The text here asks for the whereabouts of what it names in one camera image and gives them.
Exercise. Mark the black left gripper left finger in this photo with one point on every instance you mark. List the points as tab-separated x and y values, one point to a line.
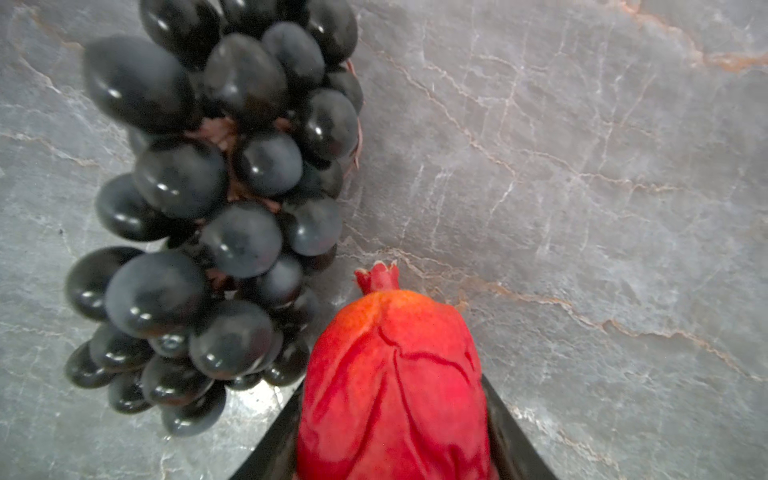
274	457

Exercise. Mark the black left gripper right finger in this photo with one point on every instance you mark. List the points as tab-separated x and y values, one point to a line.
513	455

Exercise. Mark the dark red wrinkled fruit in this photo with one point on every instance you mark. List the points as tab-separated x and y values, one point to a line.
393	390

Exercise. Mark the black grape bunch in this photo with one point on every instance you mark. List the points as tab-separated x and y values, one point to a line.
240	116

